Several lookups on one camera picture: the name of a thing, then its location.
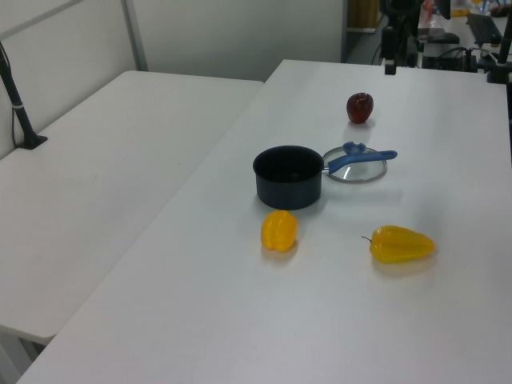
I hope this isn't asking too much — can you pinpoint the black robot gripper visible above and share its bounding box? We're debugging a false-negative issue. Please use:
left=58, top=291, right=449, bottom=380
left=381, top=24, right=418, bottom=76

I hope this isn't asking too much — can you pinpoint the glass lid with blue knob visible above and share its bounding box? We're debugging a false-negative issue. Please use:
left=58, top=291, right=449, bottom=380
left=322, top=141, right=390, bottom=185

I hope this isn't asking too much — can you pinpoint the black wrist rest pad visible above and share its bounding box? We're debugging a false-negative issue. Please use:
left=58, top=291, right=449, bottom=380
left=417, top=31, right=461, bottom=44

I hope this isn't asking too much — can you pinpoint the black electronics box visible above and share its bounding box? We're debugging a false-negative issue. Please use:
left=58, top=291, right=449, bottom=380
left=421, top=46, right=478, bottom=72

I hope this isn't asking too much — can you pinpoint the dark red apple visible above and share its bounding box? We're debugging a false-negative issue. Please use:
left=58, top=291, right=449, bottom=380
left=346, top=92, right=375, bottom=125

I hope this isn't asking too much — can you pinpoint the brown wooden door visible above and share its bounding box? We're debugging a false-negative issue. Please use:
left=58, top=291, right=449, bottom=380
left=346, top=0, right=379, bottom=33

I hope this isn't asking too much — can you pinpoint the black keyboard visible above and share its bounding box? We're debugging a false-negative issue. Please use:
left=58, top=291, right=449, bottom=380
left=466, top=12, right=502, bottom=46

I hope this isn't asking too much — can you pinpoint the long yellow bell pepper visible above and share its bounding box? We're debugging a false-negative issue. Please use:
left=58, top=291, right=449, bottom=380
left=362, top=225, right=436, bottom=265

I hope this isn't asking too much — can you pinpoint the round yellow bell pepper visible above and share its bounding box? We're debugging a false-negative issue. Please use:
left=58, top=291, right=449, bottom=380
left=261, top=210, right=299, bottom=253

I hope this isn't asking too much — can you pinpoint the white side table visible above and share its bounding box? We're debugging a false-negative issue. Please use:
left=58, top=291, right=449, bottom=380
left=0, top=70, right=266, bottom=384

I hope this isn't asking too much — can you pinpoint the black camera stand with clamp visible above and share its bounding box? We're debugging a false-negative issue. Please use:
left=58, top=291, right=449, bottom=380
left=486, top=23, right=512, bottom=85

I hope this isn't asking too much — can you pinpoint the dark saucepan with blue handle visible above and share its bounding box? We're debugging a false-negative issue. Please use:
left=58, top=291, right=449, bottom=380
left=252, top=145, right=398, bottom=211

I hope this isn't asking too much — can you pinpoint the grey metal partition post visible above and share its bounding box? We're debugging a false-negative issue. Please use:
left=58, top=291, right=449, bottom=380
left=121, top=0, right=150, bottom=73

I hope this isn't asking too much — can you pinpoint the black camera pole with base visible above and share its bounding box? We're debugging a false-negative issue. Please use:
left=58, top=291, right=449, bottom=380
left=0, top=41, right=49, bottom=150

